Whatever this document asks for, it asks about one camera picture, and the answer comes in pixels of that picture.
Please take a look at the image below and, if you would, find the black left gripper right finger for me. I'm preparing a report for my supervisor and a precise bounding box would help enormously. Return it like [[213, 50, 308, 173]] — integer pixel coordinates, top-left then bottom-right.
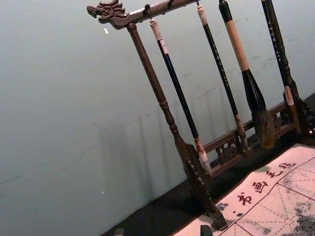
[[200, 224, 213, 236]]

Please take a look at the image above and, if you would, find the black table cloth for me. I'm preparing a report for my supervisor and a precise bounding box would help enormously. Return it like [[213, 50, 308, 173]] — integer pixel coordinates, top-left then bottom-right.
[[100, 91, 315, 236]]

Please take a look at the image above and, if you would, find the white calligraphy practice mat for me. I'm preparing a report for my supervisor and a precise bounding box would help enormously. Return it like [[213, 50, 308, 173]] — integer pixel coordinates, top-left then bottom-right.
[[172, 143, 315, 236]]

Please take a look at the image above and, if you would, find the black brush with white tip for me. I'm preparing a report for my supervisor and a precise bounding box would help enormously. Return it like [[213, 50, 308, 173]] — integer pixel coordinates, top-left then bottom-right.
[[149, 19, 213, 178]]

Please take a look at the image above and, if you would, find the thin black calligraphy brush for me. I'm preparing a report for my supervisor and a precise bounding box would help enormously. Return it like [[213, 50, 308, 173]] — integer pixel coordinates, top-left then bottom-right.
[[196, 4, 249, 153]]

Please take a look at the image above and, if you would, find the dark carved wooden brush rack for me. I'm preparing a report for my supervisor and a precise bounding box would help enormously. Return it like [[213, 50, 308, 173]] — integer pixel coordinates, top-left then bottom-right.
[[86, 0, 315, 232]]

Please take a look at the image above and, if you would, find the black brush with gold print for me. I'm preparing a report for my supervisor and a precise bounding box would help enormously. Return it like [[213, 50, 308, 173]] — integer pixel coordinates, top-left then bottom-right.
[[260, 0, 302, 135]]

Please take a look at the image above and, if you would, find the large tan-handled calligraphy brush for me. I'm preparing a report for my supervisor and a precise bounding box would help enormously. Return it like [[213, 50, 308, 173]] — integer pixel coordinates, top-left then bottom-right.
[[218, 0, 275, 149]]

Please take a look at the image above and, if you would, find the plain pale wall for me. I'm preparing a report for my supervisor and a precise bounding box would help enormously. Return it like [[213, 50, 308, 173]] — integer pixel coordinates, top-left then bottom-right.
[[0, 0, 315, 236]]

